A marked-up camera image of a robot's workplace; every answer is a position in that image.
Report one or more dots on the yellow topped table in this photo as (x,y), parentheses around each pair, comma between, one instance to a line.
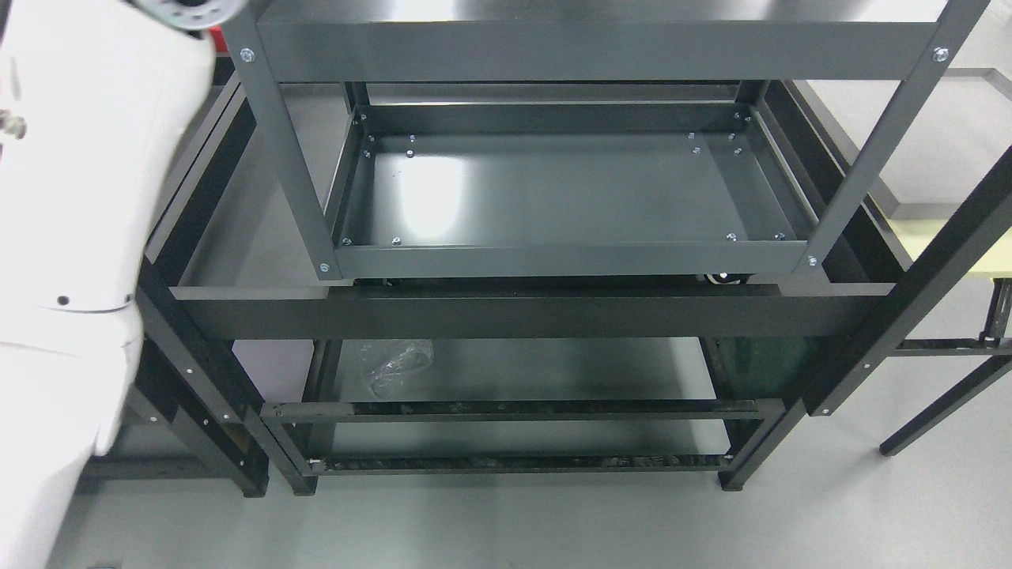
(962,242)

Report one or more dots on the clear plastic bag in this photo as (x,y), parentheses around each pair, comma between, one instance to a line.
(385,366)

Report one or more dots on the grey metal shelf cart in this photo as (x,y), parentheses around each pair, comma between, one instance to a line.
(872,64)

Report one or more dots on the black metal shelf rack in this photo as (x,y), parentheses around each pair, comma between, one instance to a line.
(615,278)

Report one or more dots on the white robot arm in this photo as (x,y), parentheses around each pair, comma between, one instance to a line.
(96,96)

